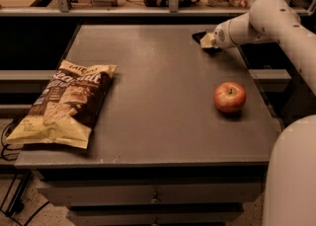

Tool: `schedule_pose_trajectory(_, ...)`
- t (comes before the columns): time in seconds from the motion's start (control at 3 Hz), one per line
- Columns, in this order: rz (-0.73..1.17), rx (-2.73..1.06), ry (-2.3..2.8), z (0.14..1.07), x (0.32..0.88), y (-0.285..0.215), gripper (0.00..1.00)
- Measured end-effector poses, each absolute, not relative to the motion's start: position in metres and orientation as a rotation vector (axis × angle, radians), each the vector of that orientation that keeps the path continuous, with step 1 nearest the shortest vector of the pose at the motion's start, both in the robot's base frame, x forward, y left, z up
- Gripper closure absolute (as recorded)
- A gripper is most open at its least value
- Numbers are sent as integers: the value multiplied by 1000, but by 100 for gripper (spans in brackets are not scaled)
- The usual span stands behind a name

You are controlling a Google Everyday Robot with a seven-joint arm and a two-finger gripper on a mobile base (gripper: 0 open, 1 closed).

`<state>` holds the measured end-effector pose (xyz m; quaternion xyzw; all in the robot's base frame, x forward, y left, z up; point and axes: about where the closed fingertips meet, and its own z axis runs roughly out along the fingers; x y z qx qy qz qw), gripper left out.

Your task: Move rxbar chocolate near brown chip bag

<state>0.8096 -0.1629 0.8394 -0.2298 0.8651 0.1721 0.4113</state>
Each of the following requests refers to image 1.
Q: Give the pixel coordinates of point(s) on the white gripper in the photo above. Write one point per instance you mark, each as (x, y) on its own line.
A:
(219, 37)

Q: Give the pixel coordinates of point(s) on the drawer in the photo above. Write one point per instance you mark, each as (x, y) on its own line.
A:
(155, 215)
(134, 192)

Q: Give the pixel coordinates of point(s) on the black metal stand left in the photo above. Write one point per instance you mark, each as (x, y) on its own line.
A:
(13, 184)

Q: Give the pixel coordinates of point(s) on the brown sea salt chip bag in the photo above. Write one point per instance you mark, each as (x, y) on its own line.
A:
(67, 109)

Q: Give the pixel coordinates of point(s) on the lower drawer front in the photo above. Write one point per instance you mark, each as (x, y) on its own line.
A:
(155, 215)

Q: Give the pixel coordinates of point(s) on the grey drawer cabinet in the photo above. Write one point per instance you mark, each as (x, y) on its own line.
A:
(159, 121)

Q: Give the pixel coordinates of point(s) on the grey metal shelf rail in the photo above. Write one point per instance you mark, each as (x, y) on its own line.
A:
(124, 7)

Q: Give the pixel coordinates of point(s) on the upper drawer front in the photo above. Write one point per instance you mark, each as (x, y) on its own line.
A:
(134, 192)

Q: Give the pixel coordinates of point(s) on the red apple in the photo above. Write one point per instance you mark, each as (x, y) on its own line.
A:
(229, 97)

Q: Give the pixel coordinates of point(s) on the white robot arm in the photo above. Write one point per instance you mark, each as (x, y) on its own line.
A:
(290, 193)

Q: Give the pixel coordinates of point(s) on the black rxbar chocolate bar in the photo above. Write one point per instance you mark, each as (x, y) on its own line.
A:
(210, 50)

